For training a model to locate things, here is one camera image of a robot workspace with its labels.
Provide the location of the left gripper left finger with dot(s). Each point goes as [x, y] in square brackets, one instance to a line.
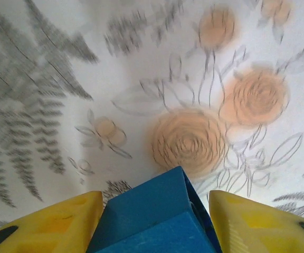
[46, 229]

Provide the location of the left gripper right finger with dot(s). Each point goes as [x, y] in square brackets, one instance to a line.
[257, 226]

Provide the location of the blue lego brick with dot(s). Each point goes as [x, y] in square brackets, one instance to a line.
[152, 218]

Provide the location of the floral patterned tablecloth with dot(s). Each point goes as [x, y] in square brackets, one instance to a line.
[131, 66]

